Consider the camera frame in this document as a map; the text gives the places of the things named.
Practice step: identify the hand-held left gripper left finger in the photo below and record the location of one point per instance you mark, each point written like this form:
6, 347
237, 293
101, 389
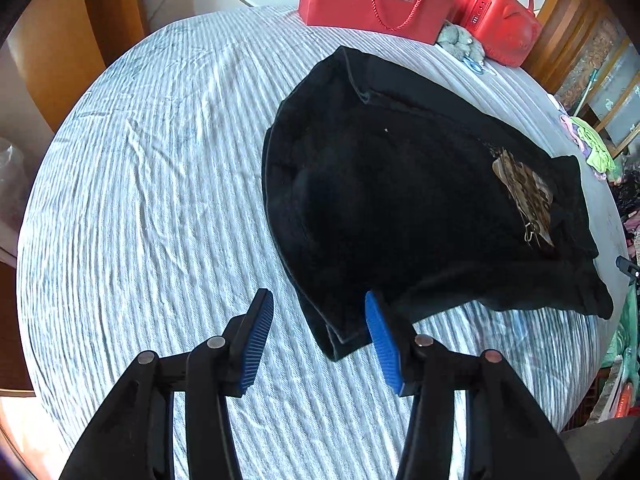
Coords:
256, 336

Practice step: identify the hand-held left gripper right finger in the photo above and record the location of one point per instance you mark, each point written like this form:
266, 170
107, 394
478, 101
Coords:
378, 332

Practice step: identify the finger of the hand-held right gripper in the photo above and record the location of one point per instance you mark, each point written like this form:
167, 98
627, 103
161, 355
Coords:
628, 264

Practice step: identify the black printed t-shirt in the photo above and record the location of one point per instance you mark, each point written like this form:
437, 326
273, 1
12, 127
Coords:
400, 200

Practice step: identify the green crumpled cloth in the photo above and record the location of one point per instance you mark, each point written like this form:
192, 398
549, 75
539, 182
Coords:
592, 142

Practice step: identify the striped bed sheet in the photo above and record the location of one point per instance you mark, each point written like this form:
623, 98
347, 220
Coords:
160, 200

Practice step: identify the wooden framed glass cabinet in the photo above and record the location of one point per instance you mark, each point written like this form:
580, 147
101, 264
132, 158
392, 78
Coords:
595, 60

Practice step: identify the red small suitcase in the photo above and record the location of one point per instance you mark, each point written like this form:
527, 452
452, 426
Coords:
500, 20

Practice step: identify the grey plush toy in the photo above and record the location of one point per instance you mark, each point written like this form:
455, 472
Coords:
457, 40

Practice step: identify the wooden wardrobe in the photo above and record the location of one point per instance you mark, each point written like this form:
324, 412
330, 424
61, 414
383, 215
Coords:
75, 25

